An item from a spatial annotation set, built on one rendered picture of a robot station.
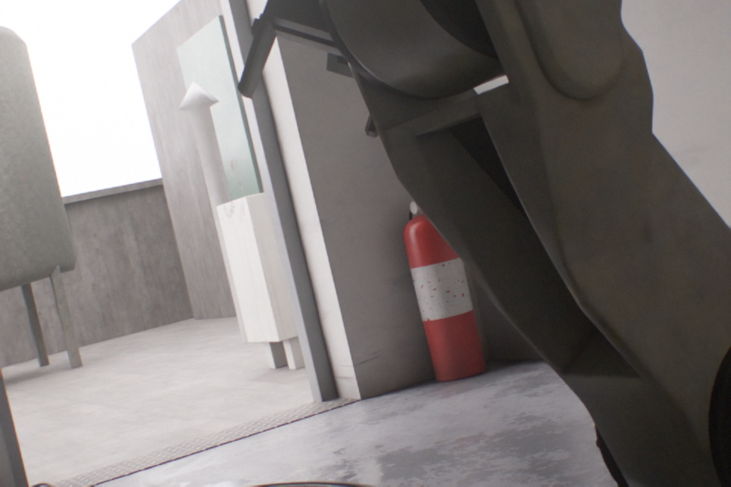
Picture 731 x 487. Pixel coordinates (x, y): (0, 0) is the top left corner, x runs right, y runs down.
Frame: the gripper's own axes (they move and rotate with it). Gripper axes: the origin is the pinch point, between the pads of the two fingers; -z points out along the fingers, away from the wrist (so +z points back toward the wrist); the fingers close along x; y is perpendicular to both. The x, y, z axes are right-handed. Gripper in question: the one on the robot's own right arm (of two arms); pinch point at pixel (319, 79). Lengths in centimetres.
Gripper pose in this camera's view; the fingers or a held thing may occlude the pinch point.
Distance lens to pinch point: 90.8
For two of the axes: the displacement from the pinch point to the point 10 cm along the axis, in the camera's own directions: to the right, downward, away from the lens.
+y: -0.7, -1.7, -9.8
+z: 3.2, -9.4, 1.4
